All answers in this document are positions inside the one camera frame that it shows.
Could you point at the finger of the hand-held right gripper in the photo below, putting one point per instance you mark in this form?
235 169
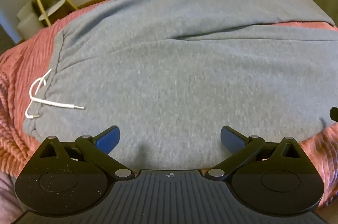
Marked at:
334 113

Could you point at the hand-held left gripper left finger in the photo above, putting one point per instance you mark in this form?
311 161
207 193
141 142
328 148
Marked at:
108 138

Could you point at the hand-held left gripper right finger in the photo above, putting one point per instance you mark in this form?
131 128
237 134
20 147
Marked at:
232 138

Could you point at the pink ribbed blanket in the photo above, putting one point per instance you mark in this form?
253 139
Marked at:
18 76

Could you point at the grey storage box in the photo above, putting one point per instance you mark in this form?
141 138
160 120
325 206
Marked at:
27 21

